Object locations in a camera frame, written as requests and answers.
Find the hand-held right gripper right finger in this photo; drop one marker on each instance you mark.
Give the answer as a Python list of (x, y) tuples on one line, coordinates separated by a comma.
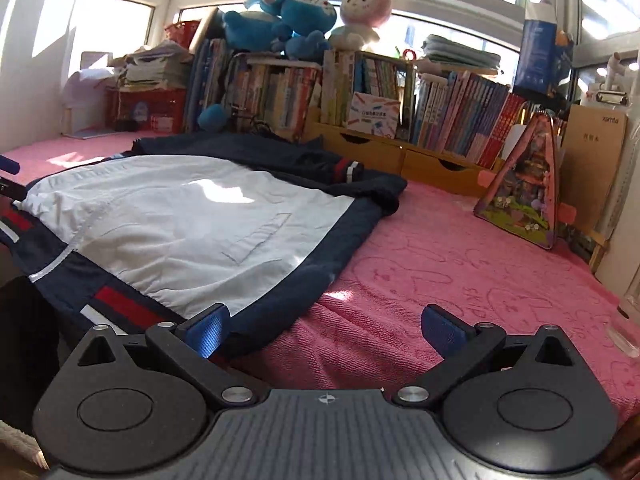
[(442, 332)]

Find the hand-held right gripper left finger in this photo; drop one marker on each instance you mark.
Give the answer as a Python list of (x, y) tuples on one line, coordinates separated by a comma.
[(209, 332)]

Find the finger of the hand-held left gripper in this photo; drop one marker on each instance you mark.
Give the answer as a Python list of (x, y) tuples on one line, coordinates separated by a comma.
[(11, 189), (7, 164)]

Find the navy and white jacket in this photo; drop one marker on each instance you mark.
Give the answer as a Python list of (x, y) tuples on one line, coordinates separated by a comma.
[(200, 220)]

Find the pink bunny print blanket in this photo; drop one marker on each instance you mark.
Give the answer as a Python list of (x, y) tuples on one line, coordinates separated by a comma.
[(450, 270)]

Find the light blue booklet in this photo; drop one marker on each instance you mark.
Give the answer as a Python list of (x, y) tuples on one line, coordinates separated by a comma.
[(95, 133)]

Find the white paper sheets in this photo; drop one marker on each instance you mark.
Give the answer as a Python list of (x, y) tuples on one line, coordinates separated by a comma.
[(90, 95)]

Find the small black box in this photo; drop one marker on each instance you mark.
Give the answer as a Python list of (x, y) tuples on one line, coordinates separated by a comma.
[(125, 125)]

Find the red plastic crate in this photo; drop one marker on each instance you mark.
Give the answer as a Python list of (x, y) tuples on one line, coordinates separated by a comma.
[(165, 110)]

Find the pink toy house box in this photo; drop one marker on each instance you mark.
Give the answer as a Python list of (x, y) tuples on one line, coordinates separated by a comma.
[(525, 185)]

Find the stack of papers and booklets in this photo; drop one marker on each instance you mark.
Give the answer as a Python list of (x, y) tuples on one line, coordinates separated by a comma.
[(155, 70)]

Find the wooden drawer organiser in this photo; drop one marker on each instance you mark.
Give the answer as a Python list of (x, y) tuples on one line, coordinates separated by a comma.
[(380, 152)]

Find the blue plush ball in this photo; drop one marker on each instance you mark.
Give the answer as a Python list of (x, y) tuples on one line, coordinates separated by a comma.
[(212, 117)]

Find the model bicycle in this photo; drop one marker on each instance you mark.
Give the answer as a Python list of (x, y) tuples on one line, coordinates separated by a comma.
[(255, 122)]

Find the red plastic basket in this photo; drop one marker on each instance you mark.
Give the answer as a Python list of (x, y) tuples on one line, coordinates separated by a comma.
[(180, 35)]

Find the row of books above wooden drawers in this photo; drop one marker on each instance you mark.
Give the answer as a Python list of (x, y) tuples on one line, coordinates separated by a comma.
[(450, 115)]

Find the white fluffy cloth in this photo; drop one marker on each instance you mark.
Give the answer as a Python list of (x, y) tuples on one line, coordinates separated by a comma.
[(15, 437)]

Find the white box with coloured print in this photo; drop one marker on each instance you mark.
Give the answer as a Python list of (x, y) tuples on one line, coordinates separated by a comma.
[(372, 115)]

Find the brown cardboard clipboard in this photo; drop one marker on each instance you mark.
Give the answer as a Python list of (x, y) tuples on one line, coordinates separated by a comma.
[(595, 160)]

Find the grey leaning board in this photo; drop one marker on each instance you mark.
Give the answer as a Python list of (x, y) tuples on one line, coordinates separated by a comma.
[(207, 30)]

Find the row of books under plush toys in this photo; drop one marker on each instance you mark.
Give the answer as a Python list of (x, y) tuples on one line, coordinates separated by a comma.
[(270, 95)]

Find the large blue plush toy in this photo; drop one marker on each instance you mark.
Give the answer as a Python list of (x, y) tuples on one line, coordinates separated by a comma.
[(250, 30)]

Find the folded green towels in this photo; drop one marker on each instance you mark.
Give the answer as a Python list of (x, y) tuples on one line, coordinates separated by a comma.
[(460, 50)]

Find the blue paper bag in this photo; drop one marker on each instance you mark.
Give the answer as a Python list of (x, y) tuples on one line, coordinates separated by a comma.
[(540, 45)]

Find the white pipe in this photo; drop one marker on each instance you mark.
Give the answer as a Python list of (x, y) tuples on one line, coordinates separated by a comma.
[(617, 67)]

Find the pink bunny plush toy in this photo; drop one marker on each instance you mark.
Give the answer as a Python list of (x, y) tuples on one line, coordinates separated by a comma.
[(362, 10)]

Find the blue round-headed plush toy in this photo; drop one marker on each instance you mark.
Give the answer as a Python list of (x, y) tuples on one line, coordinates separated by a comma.
[(307, 15)]

